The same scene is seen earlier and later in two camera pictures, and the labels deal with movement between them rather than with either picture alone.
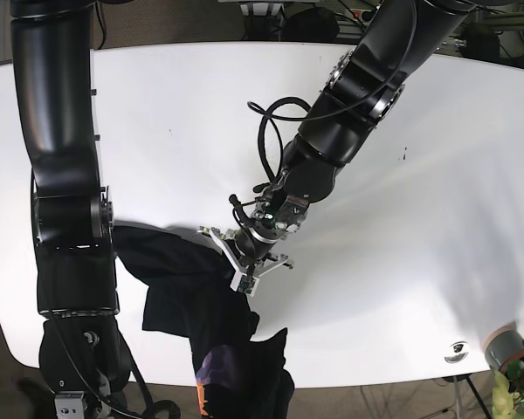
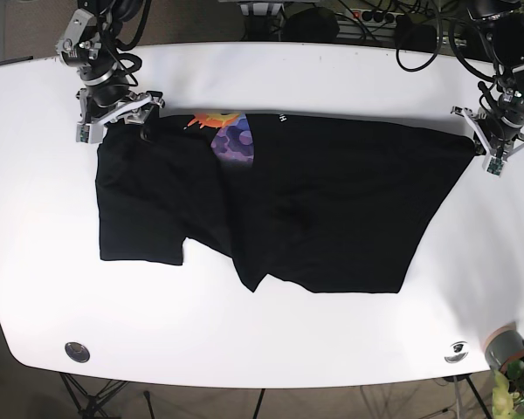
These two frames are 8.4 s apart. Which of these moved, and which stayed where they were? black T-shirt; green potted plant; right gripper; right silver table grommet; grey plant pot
Moved: black T-shirt; right gripper
Stayed: grey plant pot; green potted plant; right silver table grommet
